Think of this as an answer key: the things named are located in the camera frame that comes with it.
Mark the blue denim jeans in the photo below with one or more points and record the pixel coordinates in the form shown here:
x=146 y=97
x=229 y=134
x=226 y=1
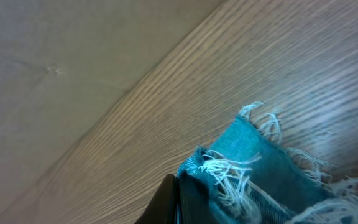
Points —
x=249 y=177

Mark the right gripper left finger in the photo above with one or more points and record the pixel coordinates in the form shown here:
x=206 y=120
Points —
x=162 y=208

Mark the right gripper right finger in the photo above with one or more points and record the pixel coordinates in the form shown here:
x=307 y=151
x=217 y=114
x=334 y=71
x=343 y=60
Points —
x=193 y=203

